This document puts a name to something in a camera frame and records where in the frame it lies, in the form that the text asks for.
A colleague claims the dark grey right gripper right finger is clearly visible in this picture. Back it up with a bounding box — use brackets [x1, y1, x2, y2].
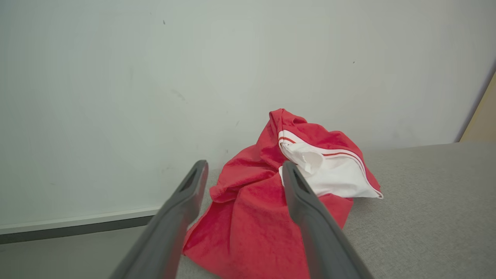
[282, 161, 374, 279]

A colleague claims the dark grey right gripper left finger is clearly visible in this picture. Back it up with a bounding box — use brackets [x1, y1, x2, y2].
[109, 160, 209, 279]

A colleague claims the red and white garment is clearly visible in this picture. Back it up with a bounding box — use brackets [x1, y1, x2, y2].
[182, 108, 384, 279]

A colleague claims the white and grey baseboard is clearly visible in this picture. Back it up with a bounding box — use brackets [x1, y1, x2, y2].
[0, 207, 161, 245]

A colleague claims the grey fabric sofa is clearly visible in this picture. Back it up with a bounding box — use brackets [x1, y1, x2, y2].
[176, 141, 496, 279]

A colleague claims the beige wooden panel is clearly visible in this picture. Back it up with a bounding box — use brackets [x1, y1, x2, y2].
[460, 72, 496, 143]

